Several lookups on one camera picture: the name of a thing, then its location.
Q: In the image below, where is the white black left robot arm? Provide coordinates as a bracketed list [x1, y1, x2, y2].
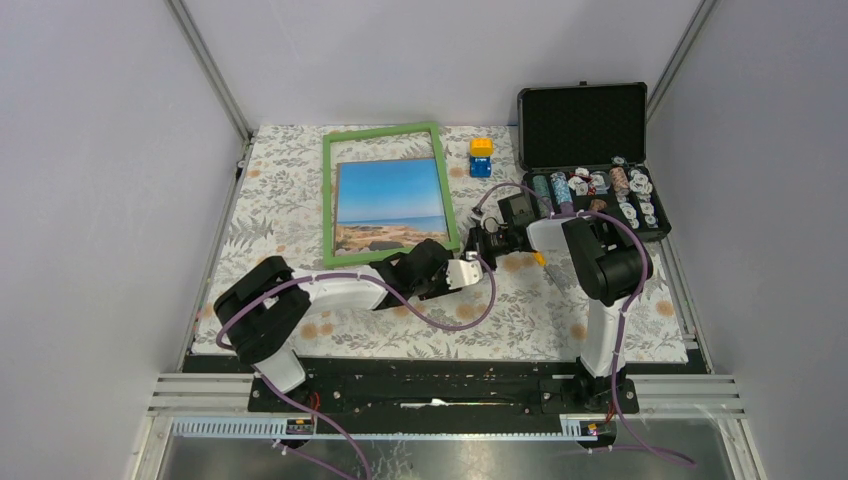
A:
[213, 239, 460, 411]

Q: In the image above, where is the black poker chip case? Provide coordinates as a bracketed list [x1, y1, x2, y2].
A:
[517, 82, 671, 242]

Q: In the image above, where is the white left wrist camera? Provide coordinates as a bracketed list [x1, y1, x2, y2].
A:
[445, 258, 483, 290]

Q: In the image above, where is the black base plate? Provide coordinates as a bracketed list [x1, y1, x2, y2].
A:
[182, 355, 716, 435]

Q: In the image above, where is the yellow toy brick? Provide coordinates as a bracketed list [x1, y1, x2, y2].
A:
[469, 137, 495, 158]

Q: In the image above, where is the green wooden picture frame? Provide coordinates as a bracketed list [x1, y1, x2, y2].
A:
[322, 121, 460, 268]

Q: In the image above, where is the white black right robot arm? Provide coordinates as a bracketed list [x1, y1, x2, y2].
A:
[463, 194, 653, 412]

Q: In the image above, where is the landscape photo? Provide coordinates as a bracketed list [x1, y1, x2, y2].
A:
[332, 158, 451, 256]

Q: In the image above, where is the blue toy brick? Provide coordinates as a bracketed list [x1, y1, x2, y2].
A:
[469, 156, 492, 178]

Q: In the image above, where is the floral tablecloth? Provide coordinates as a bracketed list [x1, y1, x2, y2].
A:
[190, 125, 687, 363]

